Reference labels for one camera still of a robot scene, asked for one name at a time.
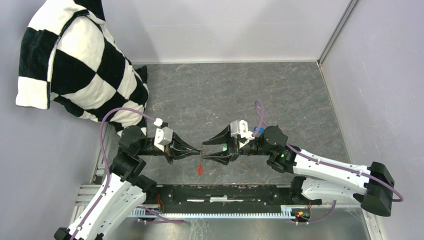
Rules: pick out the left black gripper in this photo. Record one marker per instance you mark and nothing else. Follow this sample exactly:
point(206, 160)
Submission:
point(170, 151)

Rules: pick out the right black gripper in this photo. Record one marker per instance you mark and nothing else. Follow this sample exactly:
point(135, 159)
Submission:
point(233, 150)

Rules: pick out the metal key holder red handle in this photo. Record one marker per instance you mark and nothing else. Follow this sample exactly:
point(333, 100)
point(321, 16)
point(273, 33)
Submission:
point(200, 163)

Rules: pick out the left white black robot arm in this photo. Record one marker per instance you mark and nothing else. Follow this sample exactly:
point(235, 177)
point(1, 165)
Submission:
point(125, 188)

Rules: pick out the key with blue tag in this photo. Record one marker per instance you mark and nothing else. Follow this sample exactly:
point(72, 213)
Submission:
point(256, 129)

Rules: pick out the black white checkered cloth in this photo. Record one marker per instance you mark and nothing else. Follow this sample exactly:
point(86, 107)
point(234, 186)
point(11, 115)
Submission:
point(68, 56)

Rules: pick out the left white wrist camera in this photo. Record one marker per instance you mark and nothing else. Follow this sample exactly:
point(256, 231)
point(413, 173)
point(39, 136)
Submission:
point(163, 134)

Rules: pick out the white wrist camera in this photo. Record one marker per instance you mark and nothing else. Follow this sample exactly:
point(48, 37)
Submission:
point(163, 134)
point(240, 131)

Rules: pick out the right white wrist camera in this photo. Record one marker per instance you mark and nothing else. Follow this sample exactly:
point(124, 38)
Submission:
point(240, 131)

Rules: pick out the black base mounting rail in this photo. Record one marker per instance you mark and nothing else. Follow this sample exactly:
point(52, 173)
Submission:
point(225, 198)

